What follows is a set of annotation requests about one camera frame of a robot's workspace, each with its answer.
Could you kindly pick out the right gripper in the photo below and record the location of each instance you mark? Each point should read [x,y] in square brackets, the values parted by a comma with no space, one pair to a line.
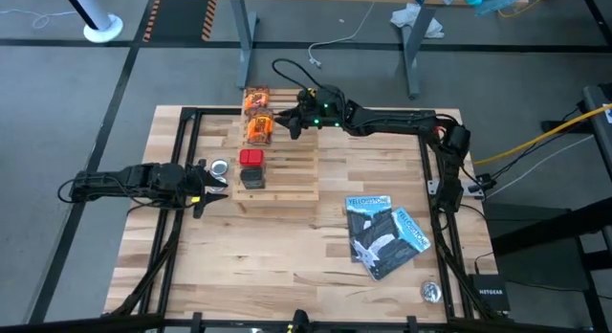
[330,113]

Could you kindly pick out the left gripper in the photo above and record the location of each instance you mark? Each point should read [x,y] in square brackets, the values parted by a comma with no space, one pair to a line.
[172,184]

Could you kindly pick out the orange taco mix packet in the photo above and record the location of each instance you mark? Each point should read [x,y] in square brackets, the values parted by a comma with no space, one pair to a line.
[256,99]
[259,127]

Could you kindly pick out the green black pepper tin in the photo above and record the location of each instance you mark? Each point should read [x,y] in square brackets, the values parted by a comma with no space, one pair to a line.
[252,178]

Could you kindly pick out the red-lidded smoked paprika tin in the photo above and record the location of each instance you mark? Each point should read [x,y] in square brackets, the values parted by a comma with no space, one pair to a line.
[251,157]

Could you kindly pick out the wooden slatted shelf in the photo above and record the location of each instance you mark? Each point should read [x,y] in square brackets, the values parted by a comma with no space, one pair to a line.
[291,180]

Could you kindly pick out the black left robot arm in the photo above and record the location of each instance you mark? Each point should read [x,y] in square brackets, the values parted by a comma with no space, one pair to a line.
[110,180]

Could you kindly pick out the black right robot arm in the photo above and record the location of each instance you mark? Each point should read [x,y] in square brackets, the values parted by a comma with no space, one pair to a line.
[392,120]

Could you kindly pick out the Yellowstone picture book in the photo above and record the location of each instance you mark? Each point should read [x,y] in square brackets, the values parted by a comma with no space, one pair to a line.
[363,213]
[413,230]

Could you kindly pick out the black mat with hazard stripes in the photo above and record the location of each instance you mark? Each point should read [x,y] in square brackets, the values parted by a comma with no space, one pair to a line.
[181,17]

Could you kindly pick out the white crumpled cloth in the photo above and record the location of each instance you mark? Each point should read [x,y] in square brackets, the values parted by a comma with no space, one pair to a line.
[411,15]

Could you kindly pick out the black power plug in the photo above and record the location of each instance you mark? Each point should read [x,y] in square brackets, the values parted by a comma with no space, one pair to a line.
[483,184]

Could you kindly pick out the small silver disc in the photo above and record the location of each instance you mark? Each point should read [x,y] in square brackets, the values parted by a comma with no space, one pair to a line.
[431,292]

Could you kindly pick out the teal cloth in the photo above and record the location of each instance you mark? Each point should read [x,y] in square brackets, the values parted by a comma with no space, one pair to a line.
[492,0]

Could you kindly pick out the black side desk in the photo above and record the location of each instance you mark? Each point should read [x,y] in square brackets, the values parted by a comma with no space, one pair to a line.
[550,226]

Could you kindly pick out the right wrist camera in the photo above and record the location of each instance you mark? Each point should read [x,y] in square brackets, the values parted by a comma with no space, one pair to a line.
[312,95]

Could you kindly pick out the black aluminium table frame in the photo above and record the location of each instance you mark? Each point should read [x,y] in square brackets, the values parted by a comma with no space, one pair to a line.
[215,112]

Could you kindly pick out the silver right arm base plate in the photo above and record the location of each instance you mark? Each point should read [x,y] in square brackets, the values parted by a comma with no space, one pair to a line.
[432,185]

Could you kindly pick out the black Netgear network switch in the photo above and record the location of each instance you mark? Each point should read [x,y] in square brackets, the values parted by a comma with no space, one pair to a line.
[490,292]

